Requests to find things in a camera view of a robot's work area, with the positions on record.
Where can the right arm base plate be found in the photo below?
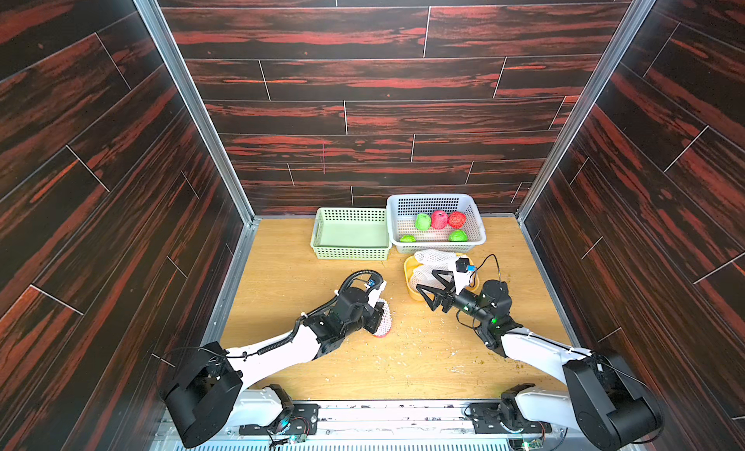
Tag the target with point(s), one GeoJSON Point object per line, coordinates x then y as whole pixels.
{"type": "Point", "coordinates": [502, 417]}

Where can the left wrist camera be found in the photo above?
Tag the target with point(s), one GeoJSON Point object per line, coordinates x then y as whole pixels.
{"type": "Point", "coordinates": [375, 291]}

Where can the red apple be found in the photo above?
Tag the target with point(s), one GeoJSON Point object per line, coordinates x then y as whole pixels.
{"type": "Point", "coordinates": [457, 220]}

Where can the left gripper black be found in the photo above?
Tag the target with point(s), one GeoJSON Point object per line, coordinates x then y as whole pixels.
{"type": "Point", "coordinates": [372, 327]}

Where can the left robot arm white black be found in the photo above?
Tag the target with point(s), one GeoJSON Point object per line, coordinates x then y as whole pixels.
{"type": "Point", "coordinates": [211, 389]}

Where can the yellow plastic tray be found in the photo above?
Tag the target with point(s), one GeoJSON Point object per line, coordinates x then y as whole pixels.
{"type": "Point", "coordinates": [409, 265]}

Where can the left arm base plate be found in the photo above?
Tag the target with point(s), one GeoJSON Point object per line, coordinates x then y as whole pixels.
{"type": "Point", "coordinates": [302, 420]}

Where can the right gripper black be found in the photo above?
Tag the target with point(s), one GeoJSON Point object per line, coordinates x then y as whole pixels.
{"type": "Point", "coordinates": [451, 294]}

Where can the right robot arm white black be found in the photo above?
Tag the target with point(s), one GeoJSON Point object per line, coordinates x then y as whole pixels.
{"type": "Point", "coordinates": [604, 400]}

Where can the green plastic basket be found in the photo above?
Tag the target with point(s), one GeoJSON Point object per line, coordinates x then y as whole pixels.
{"type": "Point", "coordinates": [351, 234]}

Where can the white plastic basket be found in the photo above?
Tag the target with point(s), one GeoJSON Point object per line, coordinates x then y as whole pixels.
{"type": "Point", "coordinates": [402, 209]}

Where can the white foam net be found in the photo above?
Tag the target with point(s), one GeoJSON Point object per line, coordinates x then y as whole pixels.
{"type": "Point", "coordinates": [431, 259]}
{"type": "Point", "coordinates": [424, 275]}

